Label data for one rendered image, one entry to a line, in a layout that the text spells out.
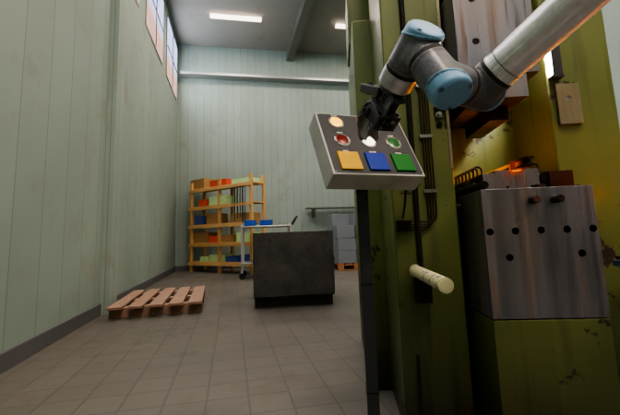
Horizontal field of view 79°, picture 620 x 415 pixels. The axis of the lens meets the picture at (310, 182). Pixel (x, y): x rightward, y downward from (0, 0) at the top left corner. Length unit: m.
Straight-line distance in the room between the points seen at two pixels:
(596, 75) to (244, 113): 9.50
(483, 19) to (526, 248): 0.89
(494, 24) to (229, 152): 9.21
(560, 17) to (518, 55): 0.10
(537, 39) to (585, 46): 1.11
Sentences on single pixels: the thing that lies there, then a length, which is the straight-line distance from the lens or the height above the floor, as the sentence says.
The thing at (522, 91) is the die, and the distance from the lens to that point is 1.69.
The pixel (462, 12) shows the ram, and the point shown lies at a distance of 1.75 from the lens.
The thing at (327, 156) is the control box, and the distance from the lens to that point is 1.21.
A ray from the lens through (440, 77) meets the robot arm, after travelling 0.86.
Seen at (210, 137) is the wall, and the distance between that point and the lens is 10.59.
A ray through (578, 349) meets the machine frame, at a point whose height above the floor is 0.37.
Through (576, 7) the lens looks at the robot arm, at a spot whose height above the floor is 1.18.
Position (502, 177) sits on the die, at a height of 0.96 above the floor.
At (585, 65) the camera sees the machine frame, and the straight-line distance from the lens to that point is 2.01.
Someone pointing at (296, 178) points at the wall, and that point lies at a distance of 10.50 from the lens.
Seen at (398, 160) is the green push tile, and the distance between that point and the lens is 1.31.
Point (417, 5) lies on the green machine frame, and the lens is 1.90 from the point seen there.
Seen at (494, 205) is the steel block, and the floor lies 0.86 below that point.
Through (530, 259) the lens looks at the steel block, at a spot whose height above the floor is 0.67.
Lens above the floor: 0.78
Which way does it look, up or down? 8 degrees up
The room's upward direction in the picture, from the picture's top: 2 degrees counter-clockwise
